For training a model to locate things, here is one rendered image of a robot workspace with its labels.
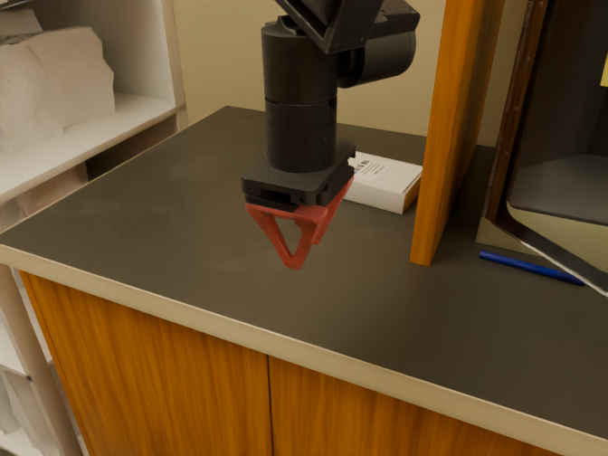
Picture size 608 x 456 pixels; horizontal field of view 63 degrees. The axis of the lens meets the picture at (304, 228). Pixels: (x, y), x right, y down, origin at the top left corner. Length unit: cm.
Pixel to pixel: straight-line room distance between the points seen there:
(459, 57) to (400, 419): 44
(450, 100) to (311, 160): 27
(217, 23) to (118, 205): 61
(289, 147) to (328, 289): 32
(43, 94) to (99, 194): 38
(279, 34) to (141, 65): 117
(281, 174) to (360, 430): 43
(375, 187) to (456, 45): 31
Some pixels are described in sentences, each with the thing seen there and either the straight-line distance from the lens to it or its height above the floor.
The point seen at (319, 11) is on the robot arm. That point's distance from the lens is 33.
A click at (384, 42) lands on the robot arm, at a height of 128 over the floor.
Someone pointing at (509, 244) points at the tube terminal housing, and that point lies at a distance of 80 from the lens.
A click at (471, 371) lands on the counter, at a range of 60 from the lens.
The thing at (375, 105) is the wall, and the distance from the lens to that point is 122.
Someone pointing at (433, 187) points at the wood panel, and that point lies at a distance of 67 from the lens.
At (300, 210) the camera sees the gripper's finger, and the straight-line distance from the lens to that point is 40.
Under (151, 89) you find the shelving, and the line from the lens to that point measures 153.
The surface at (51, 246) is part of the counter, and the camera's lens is 85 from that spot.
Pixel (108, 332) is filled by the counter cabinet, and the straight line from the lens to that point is 89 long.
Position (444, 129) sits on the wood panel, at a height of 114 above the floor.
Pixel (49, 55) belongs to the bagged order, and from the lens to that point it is 134.
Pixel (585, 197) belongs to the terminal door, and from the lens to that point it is 66.
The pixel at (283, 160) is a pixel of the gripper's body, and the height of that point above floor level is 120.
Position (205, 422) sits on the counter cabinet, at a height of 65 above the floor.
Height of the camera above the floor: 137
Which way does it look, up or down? 32 degrees down
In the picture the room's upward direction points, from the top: straight up
